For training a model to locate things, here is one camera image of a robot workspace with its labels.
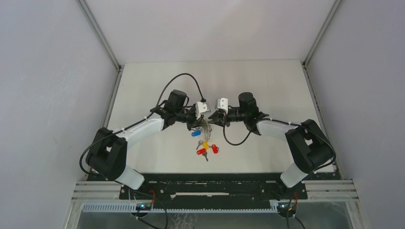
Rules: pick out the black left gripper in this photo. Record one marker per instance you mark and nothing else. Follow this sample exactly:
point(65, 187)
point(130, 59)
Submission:
point(189, 126)

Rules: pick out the red key tag left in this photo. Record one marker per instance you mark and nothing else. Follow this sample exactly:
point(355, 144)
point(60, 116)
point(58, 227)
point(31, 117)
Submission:
point(203, 152)

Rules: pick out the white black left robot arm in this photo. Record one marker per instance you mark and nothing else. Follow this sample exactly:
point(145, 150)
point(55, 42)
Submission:
point(107, 154)

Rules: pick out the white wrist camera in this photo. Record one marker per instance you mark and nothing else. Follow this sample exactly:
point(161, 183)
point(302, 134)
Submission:
point(221, 104)
point(202, 108)

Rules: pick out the large keyring with yellow handle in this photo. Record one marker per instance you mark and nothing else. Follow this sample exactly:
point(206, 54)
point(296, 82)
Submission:
point(206, 129)

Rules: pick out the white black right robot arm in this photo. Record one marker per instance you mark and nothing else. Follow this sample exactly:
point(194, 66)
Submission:
point(309, 147)

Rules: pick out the white cable duct strip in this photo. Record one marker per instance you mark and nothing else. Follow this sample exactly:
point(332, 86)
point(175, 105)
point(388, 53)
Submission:
point(110, 207)

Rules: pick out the red key tag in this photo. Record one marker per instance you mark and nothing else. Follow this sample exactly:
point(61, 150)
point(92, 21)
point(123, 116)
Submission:
point(214, 148)
point(203, 152)

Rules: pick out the yellow tag loose key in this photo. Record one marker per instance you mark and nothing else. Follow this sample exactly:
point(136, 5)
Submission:
point(203, 144)

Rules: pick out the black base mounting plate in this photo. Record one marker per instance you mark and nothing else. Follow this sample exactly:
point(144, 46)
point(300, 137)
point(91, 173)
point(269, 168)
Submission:
point(223, 190)

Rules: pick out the blue key tag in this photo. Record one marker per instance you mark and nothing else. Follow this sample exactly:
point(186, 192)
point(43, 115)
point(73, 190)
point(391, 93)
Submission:
point(196, 133)

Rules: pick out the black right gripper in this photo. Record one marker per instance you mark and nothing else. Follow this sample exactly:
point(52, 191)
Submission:
point(218, 118)

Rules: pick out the red key tag right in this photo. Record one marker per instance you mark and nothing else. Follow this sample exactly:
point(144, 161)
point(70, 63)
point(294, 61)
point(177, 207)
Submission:
point(214, 148)

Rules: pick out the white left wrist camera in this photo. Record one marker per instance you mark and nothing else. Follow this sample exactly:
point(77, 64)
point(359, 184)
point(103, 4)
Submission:
point(202, 108)

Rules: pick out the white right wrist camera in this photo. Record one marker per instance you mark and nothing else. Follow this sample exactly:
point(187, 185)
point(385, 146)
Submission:
point(221, 104)

